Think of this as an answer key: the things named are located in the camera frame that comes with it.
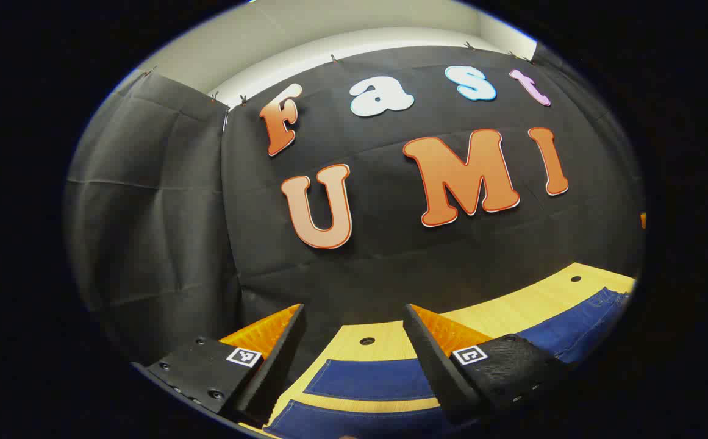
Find black backdrop cloth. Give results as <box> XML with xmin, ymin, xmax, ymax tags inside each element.
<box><xmin>220</xmin><ymin>44</ymin><xmax>646</xmax><ymax>391</ymax></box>

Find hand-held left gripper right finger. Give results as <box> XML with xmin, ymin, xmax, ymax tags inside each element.
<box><xmin>402</xmin><ymin>303</ymin><xmax>569</xmax><ymax>426</ymax></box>

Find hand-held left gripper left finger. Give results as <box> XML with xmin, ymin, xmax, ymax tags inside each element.
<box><xmin>145</xmin><ymin>303</ymin><xmax>306</xmax><ymax>427</ymax></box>

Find blue jeans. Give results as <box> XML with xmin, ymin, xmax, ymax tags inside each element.
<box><xmin>262</xmin><ymin>287</ymin><xmax>635</xmax><ymax>439</ymax></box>

